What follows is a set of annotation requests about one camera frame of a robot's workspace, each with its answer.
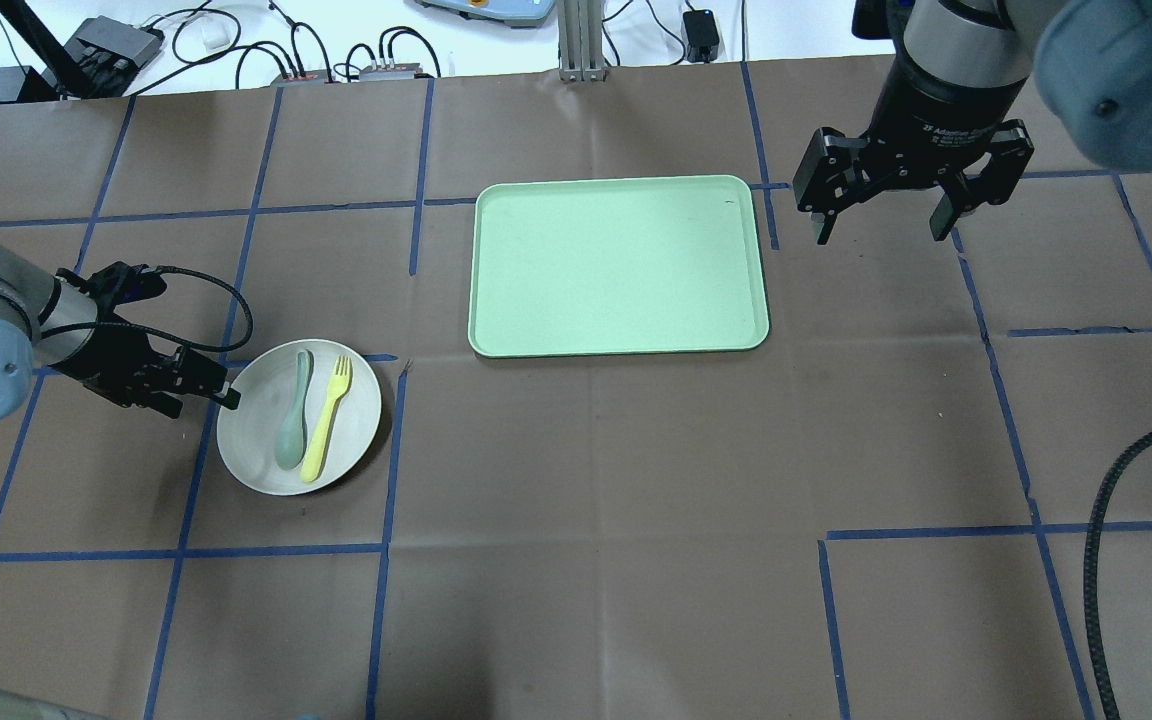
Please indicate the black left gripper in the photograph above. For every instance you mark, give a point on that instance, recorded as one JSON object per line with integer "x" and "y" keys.
{"x": 114, "y": 358}

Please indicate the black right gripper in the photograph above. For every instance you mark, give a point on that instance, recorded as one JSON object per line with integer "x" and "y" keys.
{"x": 946, "y": 108}

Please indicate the white round plate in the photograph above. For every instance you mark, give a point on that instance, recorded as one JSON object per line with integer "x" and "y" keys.
{"x": 246, "y": 436}

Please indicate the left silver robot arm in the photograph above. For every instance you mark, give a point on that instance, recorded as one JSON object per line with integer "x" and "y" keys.
{"x": 32, "y": 307}

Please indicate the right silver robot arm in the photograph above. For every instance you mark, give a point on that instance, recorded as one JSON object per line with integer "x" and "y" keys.
{"x": 1091, "y": 61}

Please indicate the yellow plastic fork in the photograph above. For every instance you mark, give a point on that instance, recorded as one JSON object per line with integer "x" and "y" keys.
{"x": 336, "y": 389}

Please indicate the teal green plastic spoon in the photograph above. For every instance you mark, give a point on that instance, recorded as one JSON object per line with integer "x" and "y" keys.
{"x": 291, "y": 436}

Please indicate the black power adapter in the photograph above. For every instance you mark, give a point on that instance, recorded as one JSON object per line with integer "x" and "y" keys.
{"x": 702, "y": 39}

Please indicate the light green plastic tray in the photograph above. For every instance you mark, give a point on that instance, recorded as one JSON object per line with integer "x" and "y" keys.
{"x": 653, "y": 265}

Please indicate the black hub box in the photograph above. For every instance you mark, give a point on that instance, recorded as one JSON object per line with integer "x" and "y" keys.
{"x": 134, "y": 45}

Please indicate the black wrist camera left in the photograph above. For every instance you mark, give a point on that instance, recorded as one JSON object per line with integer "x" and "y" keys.
{"x": 123, "y": 283}

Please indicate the aluminium frame post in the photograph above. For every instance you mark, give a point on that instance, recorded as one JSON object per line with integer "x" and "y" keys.
{"x": 580, "y": 26}

